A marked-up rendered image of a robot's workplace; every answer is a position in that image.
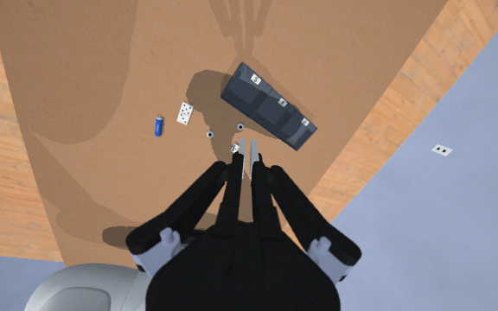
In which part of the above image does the dark grey rack of bins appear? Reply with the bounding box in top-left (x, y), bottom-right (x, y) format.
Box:
top-left (220, 62), bottom-right (318, 151)

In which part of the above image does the blue aa battery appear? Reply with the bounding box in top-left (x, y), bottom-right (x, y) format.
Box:
top-left (155, 117), bottom-right (163, 136)

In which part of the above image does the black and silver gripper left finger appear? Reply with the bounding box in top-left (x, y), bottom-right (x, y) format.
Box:
top-left (125, 138), bottom-right (246, 282)

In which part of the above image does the white domino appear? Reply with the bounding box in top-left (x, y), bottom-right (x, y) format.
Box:
top-left (176, 102), bottom-right (194, 125)

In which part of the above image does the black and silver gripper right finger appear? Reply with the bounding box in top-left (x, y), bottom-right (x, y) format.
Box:
top-left (250, 139), bottom-right (362, 285)

